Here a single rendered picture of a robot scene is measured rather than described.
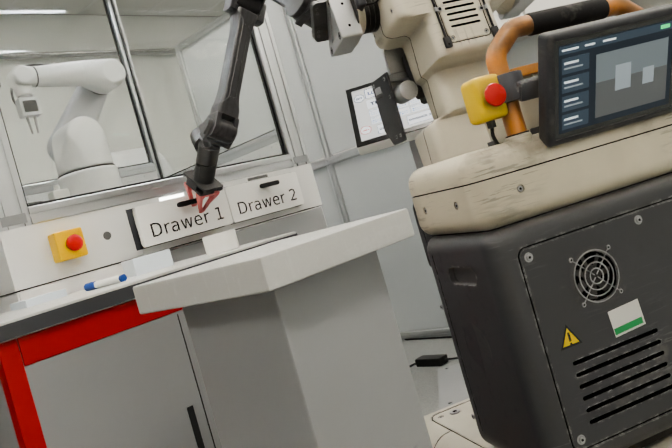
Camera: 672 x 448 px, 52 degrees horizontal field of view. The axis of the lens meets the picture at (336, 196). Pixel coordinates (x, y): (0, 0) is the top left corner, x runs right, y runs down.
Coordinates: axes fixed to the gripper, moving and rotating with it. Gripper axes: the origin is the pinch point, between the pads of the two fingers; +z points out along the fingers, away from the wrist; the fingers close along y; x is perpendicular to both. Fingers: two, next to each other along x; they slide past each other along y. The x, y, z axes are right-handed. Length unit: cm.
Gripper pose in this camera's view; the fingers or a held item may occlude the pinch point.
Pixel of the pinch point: (198, 206)
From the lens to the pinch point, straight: 194.9
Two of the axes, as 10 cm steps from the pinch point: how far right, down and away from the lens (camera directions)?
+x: -6.8, 2.0, -7.1
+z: -2.5, 8.4, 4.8
